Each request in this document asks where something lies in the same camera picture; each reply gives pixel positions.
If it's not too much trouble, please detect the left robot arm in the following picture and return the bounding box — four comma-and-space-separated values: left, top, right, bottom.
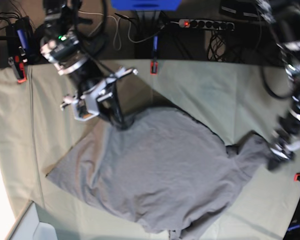
254, 0, 300, 171

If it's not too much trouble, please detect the red clamp top centre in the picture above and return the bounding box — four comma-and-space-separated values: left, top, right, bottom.
150, 35, 158, 75

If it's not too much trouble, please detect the blue clamp bottom right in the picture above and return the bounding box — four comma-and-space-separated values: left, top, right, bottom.
287, 223, 300, 232

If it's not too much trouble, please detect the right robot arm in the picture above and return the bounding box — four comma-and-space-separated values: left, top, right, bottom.
40, 0, 138, 130

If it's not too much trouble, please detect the white cable on floor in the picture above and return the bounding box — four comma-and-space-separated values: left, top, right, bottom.
77, 9, 123, 51

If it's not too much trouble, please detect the white bin bottom left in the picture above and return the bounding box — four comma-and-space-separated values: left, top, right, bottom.
0, 200, 58, 240

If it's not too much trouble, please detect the blue box top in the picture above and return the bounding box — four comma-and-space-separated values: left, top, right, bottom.
110, 0, 181, 11

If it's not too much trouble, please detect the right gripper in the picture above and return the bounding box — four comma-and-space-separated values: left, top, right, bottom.
69, 59, 134, 129

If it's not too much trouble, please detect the red clamp top left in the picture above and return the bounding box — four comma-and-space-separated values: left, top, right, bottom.
5, 23, 28, 84

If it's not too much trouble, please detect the red clamp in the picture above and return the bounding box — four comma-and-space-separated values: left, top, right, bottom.
150, 35, 158, 75
5, 23, 28, 84

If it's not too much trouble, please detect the black power strip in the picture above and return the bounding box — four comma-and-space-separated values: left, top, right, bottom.
178, 19, 236, 32

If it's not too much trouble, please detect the grey t-shirt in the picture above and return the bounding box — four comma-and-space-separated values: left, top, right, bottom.
47, 107, 271, 240

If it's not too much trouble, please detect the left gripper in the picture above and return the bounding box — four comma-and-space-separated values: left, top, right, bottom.
267, 109, 300, 171

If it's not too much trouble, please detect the pale green table cloth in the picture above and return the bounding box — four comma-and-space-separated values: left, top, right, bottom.
0, 60, 300, 240

